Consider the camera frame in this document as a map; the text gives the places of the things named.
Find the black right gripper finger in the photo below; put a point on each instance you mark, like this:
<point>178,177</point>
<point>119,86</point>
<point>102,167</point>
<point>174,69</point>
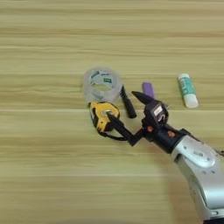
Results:
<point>143,97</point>
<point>122,128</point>

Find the black marker pen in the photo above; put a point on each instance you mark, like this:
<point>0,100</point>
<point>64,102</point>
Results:
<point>129,105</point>

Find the clear adhesive tape roll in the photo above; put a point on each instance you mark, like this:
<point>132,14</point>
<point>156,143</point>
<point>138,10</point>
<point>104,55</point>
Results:
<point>93,93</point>

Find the white teal glue stick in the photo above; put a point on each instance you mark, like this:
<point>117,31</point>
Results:
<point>188,90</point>

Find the small purple eraser block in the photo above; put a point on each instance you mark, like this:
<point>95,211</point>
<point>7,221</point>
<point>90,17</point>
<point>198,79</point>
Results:
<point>148,89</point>

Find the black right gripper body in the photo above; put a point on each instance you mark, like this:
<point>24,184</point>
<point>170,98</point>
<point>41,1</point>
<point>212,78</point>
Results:
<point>163,138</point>

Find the yellow black tape measure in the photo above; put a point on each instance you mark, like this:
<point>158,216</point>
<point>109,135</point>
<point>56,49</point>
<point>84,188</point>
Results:
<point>100,115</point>

